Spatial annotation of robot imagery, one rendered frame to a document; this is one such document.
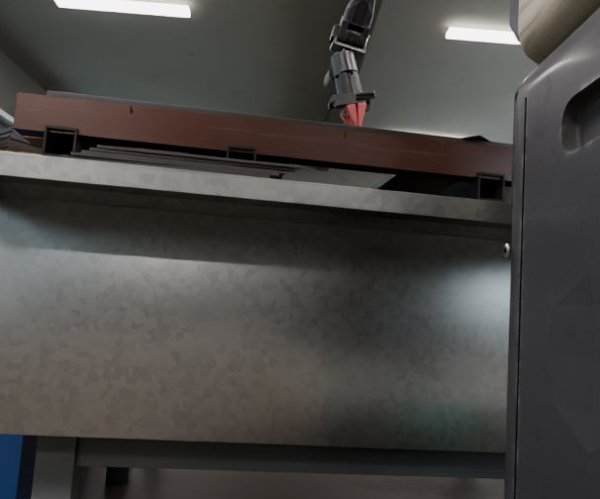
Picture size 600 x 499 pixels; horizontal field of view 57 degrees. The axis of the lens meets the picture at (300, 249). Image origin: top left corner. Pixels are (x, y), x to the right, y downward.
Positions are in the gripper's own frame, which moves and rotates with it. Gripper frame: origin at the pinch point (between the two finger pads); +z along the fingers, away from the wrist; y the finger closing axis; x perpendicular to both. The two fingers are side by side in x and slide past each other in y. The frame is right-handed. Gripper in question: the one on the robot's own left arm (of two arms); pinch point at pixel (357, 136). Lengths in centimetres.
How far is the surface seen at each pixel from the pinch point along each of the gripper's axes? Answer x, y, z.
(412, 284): 32.8, 6.7, 36.0
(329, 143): 29.4, 15.2, 9.5
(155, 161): 41, 44, 13
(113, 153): 41, 50, 11
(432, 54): -392, -226, -193
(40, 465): 21, 70, 54
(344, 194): 49, 20, 23
